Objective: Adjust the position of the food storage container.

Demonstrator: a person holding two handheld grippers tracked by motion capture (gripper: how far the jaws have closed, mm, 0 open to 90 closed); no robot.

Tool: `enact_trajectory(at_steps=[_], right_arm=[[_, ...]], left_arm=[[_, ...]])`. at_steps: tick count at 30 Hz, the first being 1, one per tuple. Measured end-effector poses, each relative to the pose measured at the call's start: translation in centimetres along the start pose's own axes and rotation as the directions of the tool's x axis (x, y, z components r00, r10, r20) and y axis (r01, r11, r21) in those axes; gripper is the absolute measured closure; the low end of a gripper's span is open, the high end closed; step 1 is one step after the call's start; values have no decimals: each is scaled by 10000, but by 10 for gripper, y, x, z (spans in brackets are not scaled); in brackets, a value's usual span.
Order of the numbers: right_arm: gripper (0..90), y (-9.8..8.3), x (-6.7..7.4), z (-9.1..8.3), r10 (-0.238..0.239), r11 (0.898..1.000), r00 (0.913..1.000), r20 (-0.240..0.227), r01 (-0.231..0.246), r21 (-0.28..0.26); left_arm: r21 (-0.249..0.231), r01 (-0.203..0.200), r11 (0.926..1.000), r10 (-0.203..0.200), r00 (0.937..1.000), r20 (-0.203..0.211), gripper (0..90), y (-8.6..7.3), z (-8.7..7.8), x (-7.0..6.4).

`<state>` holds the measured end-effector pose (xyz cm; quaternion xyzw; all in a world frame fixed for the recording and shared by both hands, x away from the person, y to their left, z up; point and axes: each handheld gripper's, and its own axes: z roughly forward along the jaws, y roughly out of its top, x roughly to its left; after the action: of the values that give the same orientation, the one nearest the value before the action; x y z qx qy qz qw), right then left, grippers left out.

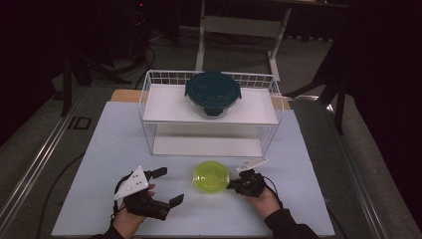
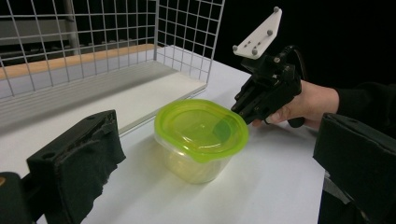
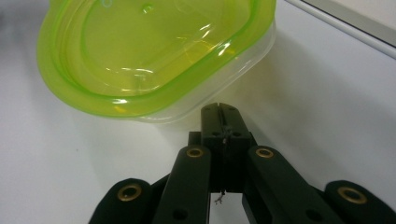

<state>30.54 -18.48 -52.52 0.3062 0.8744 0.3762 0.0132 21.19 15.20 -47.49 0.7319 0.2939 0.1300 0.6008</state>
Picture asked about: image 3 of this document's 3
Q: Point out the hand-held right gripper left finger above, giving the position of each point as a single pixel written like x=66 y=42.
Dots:
x=212 y=130

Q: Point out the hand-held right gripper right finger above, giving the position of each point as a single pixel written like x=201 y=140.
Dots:
x=236 y=130

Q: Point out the green lid plastic container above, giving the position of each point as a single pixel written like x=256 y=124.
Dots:
x=140 y=56

